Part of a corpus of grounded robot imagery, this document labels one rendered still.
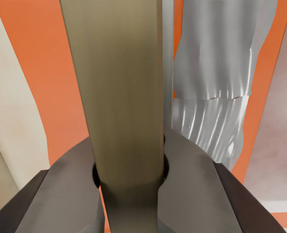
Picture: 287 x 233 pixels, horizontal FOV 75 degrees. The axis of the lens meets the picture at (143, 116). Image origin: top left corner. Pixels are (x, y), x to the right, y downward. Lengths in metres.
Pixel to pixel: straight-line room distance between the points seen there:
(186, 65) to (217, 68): 0.03
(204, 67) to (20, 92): 0.16
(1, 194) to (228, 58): 0.26
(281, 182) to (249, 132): 0.09
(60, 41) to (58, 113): 0.07
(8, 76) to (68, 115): 0.06
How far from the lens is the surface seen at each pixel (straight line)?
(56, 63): 0.18
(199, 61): 0.16
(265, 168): 0.26
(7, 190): 0.27
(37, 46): 0.18
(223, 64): 0.17
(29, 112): 0.21
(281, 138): 0.24
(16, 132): 0.23
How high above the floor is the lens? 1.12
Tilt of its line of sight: 63 degrees down
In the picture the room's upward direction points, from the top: 179 degrees clockwise
